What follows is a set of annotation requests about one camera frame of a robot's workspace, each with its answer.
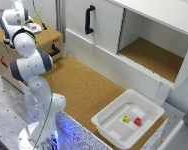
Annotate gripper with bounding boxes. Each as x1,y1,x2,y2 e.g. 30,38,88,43
25,20,46,35

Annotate white sliding door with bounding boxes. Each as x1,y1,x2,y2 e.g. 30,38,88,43
66,0,125,56

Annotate white cabinet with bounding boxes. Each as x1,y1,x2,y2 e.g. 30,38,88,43
64,0,188,108

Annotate white plastic box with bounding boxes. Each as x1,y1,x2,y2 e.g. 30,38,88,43
90,88,166,150

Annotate yellow block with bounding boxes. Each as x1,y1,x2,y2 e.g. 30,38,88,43
122,114,131,124

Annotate pink block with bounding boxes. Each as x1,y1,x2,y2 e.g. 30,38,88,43
133,116,143,127

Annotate black door handle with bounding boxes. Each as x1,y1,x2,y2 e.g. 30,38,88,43
84,4,96,36

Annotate green cable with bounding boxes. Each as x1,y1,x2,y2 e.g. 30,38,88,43
20,0,56,150

